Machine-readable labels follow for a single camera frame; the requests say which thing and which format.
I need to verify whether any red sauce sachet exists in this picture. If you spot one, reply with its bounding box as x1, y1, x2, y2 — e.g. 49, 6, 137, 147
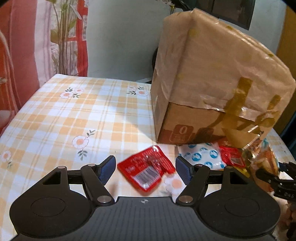
117, 145, 176, 193

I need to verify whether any red printed wall curtain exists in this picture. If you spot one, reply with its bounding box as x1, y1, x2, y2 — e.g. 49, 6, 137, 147
1, 1, 89, 131

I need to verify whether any translucent plastic bag liner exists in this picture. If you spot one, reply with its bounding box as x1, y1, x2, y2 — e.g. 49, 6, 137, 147
151, 7, 296, 149

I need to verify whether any dark window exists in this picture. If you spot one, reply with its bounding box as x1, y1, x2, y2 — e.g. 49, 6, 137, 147
171, 0, 255, 30

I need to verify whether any white blue dotted candy packet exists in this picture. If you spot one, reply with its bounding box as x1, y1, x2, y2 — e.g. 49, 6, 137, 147
178, 143, 226, 170

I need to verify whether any plaid floral tablecloth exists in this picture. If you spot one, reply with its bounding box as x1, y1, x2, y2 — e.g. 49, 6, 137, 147
0, 73, 296, 241

